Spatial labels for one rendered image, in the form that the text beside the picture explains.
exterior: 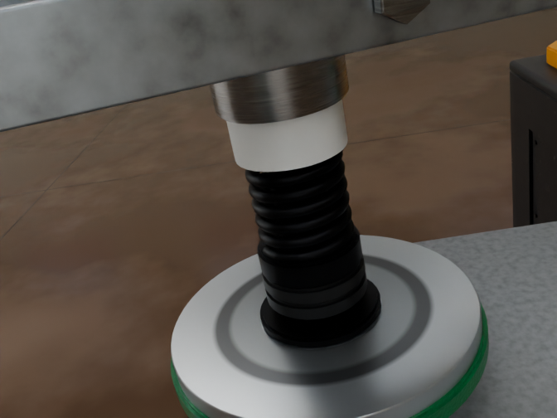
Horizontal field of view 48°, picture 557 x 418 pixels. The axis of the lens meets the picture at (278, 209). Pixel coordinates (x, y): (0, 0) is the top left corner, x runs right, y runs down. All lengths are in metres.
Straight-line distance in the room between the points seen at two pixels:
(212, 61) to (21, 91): 0.08
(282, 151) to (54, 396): 1.74
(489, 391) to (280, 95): 0.24
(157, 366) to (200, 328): 1.52
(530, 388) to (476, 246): 0.19
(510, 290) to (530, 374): 0.10
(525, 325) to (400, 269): 0.10
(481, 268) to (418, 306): 0.15
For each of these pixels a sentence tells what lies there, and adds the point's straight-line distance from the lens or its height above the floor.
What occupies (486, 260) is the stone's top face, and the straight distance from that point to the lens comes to 0.59.
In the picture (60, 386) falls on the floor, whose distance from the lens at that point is 2.06.
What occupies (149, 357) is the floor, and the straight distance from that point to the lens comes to 2.02.
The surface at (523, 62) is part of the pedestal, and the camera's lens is 1.58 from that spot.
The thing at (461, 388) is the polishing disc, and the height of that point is 0.88.
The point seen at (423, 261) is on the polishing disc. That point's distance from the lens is 0.48.
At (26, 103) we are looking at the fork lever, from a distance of 0.30.
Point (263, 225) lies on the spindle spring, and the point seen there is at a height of 0.98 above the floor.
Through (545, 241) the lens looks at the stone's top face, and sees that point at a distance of 0.62.
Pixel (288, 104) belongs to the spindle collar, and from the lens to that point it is 0.34.
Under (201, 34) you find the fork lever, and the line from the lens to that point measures 0.30.
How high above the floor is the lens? 1.15
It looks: 25 degrees down
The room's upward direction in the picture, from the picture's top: 11 degrees counter-clockwise
